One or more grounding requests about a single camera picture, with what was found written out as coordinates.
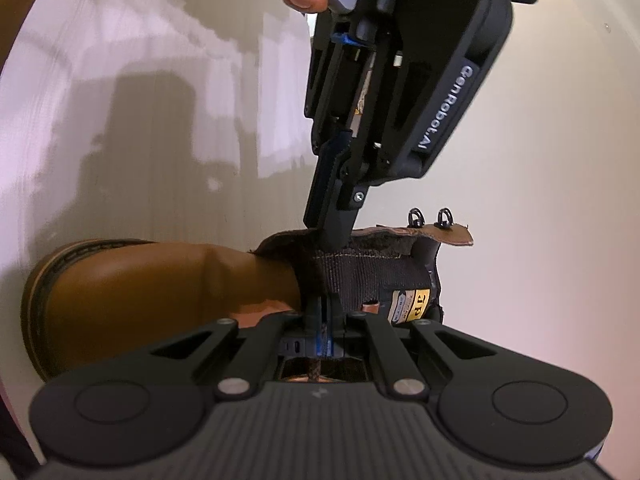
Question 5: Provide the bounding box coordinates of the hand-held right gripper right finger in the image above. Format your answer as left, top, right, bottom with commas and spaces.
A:
329, 300, 501, 399

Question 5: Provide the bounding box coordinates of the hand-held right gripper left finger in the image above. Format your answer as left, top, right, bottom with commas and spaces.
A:
145, 300, 323, 401

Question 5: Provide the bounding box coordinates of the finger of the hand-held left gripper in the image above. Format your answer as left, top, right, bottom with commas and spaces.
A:
301, 129, 353, 227
319, 157, 375, 252

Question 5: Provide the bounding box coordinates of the brown leather boot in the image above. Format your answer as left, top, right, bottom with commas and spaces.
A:
20, 207, 476, 386

